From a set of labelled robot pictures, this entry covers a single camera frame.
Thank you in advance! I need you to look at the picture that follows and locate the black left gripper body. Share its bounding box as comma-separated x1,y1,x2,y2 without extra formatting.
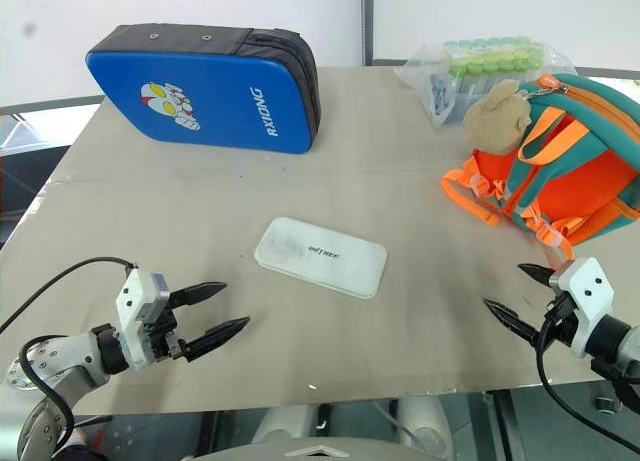
141,292,189,364

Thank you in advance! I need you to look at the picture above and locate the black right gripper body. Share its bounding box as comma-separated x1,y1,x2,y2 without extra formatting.
541,290,581,352

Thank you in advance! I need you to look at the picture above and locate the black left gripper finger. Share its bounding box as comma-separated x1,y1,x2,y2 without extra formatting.
171,281,228,310
181,316,251,364

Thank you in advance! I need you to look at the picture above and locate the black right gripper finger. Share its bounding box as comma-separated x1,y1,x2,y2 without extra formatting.
483,298,546,347
517,262,556,288

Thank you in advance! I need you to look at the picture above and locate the orange and teal backpack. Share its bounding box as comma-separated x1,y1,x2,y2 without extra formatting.
440,72,640,260

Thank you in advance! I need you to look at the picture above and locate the white pencil case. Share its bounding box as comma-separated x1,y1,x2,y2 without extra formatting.
253,216,389,300

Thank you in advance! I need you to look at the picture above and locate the blue schoolbag case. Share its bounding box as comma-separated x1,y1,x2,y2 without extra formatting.
85,23,322,156

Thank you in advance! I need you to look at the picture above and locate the white rounded cylinder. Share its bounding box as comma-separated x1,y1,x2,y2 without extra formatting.
252,404,322,445
393,395,454,460

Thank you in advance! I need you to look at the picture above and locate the beige plush toy pendant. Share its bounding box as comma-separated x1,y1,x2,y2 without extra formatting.
463,78,533,153

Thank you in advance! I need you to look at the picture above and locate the green capped tube pack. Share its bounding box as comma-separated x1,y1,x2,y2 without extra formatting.
439,35,547,78

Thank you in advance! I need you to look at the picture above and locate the clear plastic bag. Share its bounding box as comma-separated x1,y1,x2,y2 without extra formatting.
393,34,580,129

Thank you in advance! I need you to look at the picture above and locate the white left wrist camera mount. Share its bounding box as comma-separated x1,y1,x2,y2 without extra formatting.
115,267,172,370

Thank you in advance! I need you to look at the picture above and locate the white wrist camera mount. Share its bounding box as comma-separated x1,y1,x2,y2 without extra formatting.
548,256,616,359
115,267,172,370

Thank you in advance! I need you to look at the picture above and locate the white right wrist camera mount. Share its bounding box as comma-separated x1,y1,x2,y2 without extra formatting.
548,256,616,359

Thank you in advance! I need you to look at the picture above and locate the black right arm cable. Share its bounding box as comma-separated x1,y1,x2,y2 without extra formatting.
536,305,640,442

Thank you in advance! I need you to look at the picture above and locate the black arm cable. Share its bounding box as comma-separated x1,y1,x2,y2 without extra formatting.
0,256,140,457
536,305,640,442

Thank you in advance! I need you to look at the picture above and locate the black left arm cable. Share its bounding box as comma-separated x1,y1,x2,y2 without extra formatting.
0,256,140,457

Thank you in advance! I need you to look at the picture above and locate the grey window frame post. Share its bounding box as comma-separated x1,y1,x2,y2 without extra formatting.
360,0,377,67

